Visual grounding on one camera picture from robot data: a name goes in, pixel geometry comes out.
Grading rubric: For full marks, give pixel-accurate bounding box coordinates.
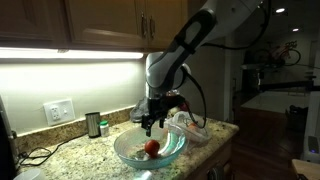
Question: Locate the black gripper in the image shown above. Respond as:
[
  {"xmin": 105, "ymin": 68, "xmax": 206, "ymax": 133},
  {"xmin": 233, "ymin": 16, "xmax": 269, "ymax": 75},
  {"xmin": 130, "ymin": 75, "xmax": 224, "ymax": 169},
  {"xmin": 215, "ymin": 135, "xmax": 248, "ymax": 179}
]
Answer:
[{"xmin": 141, "ymin": 96, "xmax": 174, "ymax": 138}]

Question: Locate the round red-orange peach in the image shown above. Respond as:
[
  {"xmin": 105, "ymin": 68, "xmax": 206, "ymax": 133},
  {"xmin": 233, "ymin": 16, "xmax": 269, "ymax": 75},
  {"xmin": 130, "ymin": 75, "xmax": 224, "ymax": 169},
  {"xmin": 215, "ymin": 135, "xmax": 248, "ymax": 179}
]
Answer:
[{"xmin": 144, "ymin": 139, "xmax": 161, "ymax": 159}]

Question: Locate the large glass bowl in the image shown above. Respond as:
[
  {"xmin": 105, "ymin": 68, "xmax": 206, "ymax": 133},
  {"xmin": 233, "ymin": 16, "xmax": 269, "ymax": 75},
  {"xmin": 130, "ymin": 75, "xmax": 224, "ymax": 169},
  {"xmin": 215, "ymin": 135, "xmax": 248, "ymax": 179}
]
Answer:
[{"xmin": 113, "ymin": 123, "xmax": 190, "ymax": 171}]

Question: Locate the clear plastic bag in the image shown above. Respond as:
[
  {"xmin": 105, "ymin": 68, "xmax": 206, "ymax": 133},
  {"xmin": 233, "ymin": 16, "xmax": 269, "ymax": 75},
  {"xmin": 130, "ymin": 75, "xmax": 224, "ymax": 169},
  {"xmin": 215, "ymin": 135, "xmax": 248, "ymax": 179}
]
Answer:
[{"xmin": 165, "ymin": 110, "xmax": 213, "ymax": 145}]

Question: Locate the yellow onion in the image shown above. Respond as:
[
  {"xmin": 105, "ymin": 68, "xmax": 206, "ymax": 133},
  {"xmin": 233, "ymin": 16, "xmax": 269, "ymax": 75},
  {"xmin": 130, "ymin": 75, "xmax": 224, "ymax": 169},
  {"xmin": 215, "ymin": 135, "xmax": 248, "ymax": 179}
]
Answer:
[{"xmin": 168, "ymin": 106, "xmax": 182, "ymax": 118}]

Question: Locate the red apple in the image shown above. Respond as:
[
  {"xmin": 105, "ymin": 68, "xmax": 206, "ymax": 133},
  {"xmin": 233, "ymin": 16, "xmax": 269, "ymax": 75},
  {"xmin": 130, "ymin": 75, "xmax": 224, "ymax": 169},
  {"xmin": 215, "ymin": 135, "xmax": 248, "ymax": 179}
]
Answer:
[{"xmin": 179, "ymin": 101, "xmax": 191, "ymax": 113}]

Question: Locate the small bottle green cap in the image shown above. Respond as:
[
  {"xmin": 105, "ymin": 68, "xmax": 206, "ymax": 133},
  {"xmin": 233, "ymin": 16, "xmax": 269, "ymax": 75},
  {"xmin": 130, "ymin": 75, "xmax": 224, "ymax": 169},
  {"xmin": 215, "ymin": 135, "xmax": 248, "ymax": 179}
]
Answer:
[{"xmin": 99, "ymin": 120, "xmax": 110, "ymax": 138}]

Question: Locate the stainless steel cup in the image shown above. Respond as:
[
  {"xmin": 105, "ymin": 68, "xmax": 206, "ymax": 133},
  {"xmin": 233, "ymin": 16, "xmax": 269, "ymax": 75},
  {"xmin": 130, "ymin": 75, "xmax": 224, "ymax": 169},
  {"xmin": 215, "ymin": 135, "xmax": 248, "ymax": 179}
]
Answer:
[{"xmin": 84, "ymin": 111, "xmax": 102, "ymax": 139}]

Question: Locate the wooden base cabinet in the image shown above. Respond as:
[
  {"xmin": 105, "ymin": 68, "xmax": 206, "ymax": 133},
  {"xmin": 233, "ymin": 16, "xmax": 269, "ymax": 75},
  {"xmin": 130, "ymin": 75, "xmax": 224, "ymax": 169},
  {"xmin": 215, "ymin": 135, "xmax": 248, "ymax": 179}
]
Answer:
[{"xmin": 186, "ymin": 138, "xmax": 236, "ymax": 180}]

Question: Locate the under-cabinet light strip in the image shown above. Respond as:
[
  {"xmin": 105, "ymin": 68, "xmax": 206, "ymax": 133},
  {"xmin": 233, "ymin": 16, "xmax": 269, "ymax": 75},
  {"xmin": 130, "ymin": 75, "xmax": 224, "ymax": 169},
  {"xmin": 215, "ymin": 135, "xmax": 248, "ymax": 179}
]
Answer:
[{"xmin": 0, "ymin": 47, "xmax": 145, "ymax": 61}]

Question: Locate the wooden upper cabinet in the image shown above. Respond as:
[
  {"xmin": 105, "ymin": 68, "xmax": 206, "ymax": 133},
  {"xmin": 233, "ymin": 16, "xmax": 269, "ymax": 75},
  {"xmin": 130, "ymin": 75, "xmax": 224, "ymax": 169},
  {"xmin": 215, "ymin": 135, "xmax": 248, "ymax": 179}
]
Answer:
[{"xmin": 0, "ymin": 0, "xmax": 190, "ymax": 57}]

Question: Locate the black bin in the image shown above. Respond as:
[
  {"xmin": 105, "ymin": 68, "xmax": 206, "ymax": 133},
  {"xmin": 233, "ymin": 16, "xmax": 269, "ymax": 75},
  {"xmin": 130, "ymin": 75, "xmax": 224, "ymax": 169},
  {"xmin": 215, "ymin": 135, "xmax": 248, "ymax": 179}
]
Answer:
[{"xmin": 288, "ymin": 104, "xmax": 309, "ymax": 134}]

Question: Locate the red bicycle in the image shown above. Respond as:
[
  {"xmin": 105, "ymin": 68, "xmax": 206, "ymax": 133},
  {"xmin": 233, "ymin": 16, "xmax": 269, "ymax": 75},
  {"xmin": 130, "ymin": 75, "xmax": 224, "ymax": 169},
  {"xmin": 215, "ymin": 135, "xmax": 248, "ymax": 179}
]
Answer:
[{"xmin": 253, "ymin": 39, "xmax": 303, "ymax": 67}]

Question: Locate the white appliance blue light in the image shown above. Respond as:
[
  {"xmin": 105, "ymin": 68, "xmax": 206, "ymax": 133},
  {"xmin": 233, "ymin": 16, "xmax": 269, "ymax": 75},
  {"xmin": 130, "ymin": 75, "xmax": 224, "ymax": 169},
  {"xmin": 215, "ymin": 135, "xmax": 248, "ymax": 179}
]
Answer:
[{"xmin": 301, "ymin": 89, "xmax": 320, "ymax": 164}]

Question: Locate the tan wooden table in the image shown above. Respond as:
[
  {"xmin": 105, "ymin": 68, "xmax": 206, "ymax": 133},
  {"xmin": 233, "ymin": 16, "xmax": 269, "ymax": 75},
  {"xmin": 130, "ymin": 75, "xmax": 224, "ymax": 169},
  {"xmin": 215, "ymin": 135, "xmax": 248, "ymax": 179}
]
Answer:
[{"xmin": 291, "ymin": 159, "xmax": 320, "ymax": 180}]

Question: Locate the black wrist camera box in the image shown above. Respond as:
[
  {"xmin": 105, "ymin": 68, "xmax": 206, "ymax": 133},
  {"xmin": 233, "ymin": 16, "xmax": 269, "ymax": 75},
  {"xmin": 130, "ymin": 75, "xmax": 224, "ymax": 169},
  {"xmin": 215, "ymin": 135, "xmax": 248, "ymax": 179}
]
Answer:
[{"xmin": 166, "ymin": 95, "xmax": 187, "ymax": 109}]

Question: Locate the white wall outlet plate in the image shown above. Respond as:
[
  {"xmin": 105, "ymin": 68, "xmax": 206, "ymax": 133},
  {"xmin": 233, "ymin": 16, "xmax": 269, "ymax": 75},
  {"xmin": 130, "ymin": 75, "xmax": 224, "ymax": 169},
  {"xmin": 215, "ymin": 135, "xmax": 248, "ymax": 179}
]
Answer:
[{"xmin": 42, "ymin": 98, "xmax": 76, "ymax": 127}]

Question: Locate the metal cabinet door handle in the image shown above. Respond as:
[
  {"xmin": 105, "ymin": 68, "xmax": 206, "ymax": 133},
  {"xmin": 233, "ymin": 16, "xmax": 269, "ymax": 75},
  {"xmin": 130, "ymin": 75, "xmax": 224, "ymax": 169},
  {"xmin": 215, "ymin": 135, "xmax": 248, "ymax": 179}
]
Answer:
[
  {"xmin": 139, "ymin": 12, "xmax": 148, "ymax": 40},
  {"xmin": 148, "ymin": 16, "xmax": 156, "ymax": 41}
]

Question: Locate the black power cord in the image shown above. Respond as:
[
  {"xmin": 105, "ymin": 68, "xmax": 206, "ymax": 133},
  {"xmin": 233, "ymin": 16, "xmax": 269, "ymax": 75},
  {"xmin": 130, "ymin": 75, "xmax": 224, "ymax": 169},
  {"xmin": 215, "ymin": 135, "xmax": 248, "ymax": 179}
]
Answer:
[{"xmin": 17, "ymin": 134, "xmax": 87, "ymax": 168}]

